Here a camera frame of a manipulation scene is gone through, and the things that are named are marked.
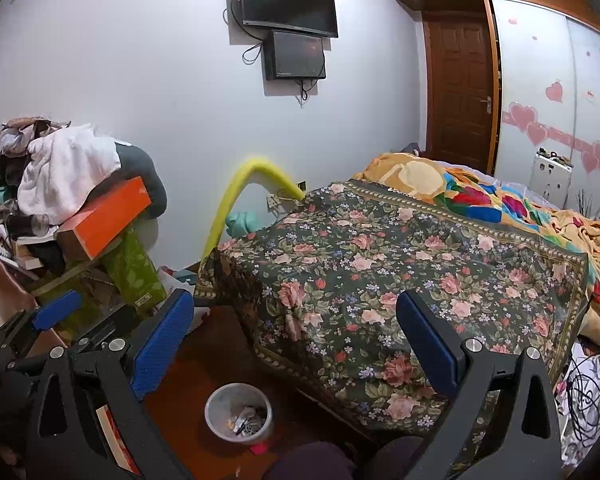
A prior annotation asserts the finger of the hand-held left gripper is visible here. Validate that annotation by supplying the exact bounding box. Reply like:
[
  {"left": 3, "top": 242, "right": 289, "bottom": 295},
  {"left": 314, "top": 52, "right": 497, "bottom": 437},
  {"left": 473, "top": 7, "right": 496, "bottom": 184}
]
[
  {"left": 0, "top": 290, "right": 83, "bottom": 361},
  {"left": 67, "top": 307, "right": 138, "bottom": 361}
]

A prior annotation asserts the black cable tangle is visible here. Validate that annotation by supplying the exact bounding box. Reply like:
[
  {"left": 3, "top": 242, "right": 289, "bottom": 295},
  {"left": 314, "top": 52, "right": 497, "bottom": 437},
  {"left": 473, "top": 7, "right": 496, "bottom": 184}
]
[{"left": 562, "top": 345, "right": 600, "bottom": 451}]

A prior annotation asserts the brown wooden door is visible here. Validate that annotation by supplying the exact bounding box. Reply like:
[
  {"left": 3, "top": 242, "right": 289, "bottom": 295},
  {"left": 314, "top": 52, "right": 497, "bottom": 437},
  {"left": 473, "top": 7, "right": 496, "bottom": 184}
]
[{"left": 422, "top": 10, "right": 496, "bottom": 173}]

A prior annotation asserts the teal cloth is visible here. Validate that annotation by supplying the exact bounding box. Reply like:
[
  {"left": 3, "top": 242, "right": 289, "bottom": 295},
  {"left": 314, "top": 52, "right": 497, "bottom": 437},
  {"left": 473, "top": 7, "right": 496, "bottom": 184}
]
[{"left": 225, "top": 210, "right": 258, "bottom": 236}]

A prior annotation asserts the pile of clothes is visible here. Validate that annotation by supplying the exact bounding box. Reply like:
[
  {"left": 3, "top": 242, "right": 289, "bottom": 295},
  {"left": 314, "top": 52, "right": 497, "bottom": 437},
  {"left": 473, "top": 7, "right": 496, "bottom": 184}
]
[{"left": 0, "top": 117, "right": 71, "bottom": 281}]

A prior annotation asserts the small black monitor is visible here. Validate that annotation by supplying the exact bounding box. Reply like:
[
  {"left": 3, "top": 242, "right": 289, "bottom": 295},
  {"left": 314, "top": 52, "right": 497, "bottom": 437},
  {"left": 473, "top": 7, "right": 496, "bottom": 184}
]
[{"left": 262, "top": 30, "right": 327, "bottom": 82}]

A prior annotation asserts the person's leg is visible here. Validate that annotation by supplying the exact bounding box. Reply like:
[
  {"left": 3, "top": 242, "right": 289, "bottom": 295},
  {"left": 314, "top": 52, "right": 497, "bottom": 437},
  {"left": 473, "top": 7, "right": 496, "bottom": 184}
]
[
  {"left": 375, "top": 435, "right": 426, "bottom": 480},
  {"left": 262, "top": 441, "right": 356, "bottom": 480}
]

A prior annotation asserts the grey cushion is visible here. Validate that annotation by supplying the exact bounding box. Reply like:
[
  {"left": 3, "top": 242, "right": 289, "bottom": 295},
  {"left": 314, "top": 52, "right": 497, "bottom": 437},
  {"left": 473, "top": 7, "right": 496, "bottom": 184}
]
[{"left": 87, "top": 142, "right": 168, "bottom": 221}]

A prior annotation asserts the white translucent bin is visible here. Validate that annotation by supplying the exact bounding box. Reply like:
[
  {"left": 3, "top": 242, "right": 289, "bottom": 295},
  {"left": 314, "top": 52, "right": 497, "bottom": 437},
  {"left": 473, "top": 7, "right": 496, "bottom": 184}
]
[{"left": 204, "top": 382, "right": 274, "bottom": 443}]

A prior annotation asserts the black silver marker pen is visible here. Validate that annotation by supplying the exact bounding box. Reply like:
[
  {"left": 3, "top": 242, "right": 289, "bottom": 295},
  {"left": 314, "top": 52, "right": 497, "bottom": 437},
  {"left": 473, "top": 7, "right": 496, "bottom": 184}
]
[{"left": 232, "top": 407, "right": 253, "bottom": 436}]

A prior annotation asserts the white cloth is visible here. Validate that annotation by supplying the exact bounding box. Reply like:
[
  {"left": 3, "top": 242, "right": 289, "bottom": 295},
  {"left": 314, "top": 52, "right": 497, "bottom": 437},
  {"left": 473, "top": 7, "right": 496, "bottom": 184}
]
[{"left": 17, "top": 122, "right": 123, "bottom": 226}]

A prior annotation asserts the brown wooden board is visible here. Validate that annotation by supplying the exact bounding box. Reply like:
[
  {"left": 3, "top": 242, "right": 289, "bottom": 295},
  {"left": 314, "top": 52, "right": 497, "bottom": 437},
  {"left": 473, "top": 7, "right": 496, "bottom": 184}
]
[{"left": 0, "top": 232, "right": 41, "bottom": 321}]

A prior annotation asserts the person's right leg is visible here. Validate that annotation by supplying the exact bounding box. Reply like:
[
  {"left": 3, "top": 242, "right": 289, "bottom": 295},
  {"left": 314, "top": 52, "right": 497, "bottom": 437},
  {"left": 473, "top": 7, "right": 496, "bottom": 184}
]
[{"left": 375, "top": 435, "right": 426, "bottom": 480}]

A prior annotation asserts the white box with holes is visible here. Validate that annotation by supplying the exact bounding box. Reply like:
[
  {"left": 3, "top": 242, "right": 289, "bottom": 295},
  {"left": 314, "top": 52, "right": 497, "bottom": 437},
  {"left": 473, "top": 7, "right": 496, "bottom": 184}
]
[{"left": 530, "top": 150, "right": 573, "bottom": 206}]

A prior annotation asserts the white charger cable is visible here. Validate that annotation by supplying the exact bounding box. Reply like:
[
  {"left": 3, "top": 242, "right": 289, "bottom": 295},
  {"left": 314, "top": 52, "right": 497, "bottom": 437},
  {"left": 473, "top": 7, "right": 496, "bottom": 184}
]
[{"left": 240, "top": 404, "right": 269, "bottom": 433}]

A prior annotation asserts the person's left leg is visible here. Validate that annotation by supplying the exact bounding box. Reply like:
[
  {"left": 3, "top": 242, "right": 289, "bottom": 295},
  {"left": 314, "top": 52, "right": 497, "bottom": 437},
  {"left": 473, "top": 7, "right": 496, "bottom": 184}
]
[{"left": 262, "top": 441, "right": 356, "bottom": 480}]

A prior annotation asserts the orange box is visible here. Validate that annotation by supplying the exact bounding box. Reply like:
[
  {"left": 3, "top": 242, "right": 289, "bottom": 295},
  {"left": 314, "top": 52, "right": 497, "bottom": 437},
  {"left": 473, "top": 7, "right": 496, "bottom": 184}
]
[{"left": 55, "top": 176, "right": 153, "bottom": 262}]

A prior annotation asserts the wall socket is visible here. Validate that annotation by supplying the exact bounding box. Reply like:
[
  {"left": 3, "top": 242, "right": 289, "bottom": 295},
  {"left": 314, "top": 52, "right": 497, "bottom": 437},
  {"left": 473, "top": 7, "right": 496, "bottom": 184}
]
[{"left": 266, "top": 187, "right": 301, "bottom": 216}]

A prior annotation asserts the yellow foam tube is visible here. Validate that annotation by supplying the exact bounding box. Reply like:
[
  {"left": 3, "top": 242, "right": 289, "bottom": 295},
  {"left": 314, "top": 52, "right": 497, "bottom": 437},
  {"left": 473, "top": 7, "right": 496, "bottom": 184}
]
[{"left": 201, "top": 156, "right": 306, "bottom": 261}]

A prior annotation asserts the orange colourful blanket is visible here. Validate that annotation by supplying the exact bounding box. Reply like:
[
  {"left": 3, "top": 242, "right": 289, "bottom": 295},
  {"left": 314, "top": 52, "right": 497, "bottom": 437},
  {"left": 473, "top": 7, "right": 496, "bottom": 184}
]
[{"left": 352, "top": 152, "right": 600, "bottom": 351}]

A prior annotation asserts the dark floral blanket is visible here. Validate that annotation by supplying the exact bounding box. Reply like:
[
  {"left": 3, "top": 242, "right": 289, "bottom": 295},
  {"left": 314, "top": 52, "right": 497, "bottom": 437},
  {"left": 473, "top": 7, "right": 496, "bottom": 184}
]
[{"left": 195, "top": 180, "right": 591, "bottom": 436}]

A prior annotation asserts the green patterned bag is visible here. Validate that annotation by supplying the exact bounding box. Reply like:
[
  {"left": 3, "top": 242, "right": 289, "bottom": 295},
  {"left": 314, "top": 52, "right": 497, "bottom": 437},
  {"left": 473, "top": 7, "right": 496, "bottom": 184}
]
[{"left": 67, "top": 225, "right": 168, "bottom": 341}]

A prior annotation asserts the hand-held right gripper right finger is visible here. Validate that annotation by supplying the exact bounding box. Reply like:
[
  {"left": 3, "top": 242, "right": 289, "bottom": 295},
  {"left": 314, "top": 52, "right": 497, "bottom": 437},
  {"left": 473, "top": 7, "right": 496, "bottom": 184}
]
[{"left": 396, "top": 289, "right": 566, "bottom": 480}]

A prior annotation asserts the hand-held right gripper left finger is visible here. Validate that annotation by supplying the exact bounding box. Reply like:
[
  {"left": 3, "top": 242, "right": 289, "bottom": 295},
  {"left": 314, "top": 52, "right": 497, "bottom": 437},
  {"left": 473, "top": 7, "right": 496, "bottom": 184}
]
[{"left": 24, "top": 289, "right": 196, "bottom": 480}]

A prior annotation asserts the white wardrobe with pink hearts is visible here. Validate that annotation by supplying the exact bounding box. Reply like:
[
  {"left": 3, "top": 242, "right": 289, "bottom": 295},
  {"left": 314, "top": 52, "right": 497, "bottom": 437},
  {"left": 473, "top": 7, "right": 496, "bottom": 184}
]
[{"left": 490, "top": 0, "right": 600, "bottom": 221}]

